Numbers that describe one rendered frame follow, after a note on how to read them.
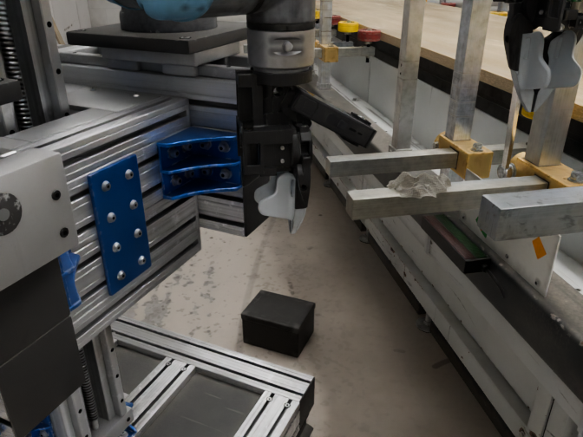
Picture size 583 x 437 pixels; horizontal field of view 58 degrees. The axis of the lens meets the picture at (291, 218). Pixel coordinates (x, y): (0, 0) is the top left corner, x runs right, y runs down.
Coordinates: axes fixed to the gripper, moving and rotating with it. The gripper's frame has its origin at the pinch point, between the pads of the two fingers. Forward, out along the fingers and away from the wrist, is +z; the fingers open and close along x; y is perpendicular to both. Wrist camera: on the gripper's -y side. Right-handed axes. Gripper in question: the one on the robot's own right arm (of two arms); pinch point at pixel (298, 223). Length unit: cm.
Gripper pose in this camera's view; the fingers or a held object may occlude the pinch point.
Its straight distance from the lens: 69.3
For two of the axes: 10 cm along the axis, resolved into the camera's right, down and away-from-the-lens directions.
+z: 0.0, 9.0, 4.5
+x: 2.0, 4.4, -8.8
